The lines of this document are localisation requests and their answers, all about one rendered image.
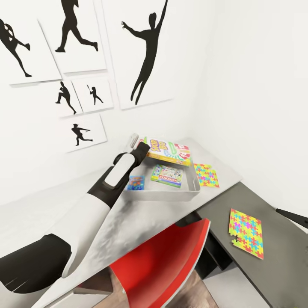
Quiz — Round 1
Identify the board game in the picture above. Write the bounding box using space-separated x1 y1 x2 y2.
139 136 192 166
127 176 145 190
151 164 184 188

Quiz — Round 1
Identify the jigsaw puzzle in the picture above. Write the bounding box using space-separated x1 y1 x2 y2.
194 164 219 188
229 208 263 259

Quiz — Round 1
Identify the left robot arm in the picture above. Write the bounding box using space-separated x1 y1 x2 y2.
0 133 150 308

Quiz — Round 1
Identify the toy box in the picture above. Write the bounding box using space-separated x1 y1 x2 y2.
119 156 201 201

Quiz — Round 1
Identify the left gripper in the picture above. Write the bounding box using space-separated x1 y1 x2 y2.
133 142 150 162

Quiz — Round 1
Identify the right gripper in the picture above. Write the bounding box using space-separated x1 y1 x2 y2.
275 209 308 228

